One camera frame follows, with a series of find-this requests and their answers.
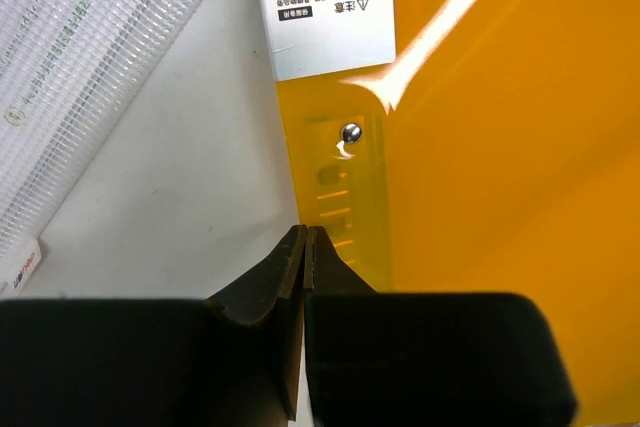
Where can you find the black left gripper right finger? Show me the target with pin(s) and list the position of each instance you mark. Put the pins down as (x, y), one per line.
(425, 359)

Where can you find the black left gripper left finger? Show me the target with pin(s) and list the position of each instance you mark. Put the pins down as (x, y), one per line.
(231, 359)

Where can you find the orange plastic clipboard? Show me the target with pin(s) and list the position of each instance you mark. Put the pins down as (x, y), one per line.
(478, 146)

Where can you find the clear mesh document pouch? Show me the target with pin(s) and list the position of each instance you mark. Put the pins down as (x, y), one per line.
(69, 69)

